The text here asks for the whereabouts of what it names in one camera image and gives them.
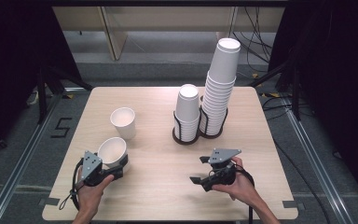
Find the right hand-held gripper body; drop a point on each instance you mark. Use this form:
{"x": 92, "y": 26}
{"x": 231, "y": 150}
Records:
{"x": 222, "y": 174}

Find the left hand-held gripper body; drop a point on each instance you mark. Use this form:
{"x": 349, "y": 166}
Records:
{"x": 90, "y": 169}

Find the black metal stand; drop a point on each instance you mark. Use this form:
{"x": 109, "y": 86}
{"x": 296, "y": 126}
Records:
{"x": 42, "y": 96}
{"x": 296, "y": 93}

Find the person's left hand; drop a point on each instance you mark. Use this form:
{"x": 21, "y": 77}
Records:
{"x": 90, "y": 197}

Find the person's right hand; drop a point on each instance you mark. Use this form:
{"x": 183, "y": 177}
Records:
{"x": 240, "y": 186}

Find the short stack of white cups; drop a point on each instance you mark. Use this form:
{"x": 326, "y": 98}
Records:
{"x": 187, "y": 104}

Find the beige desk furniture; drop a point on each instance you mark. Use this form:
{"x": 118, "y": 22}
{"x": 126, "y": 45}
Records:
{"x": 167, "y": 18}

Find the black curtain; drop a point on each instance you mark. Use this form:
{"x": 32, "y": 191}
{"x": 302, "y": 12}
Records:
{"x": 12, "y": 62}
{"x": 338, "y": 77}

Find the white paper cup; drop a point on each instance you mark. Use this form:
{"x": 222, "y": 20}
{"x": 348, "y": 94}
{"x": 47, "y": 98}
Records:
{"x": 122, "y": 119}
{"x": 112, "y": 151}

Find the tall stack of white cups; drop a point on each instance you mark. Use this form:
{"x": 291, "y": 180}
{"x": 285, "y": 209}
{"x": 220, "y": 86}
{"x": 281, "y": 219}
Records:
{"x": 223, "y": 68}

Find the metal floor rail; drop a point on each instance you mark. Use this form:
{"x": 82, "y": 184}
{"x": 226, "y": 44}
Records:
{"x": 320, "y": 168}
{"x": 21, "y": 169}

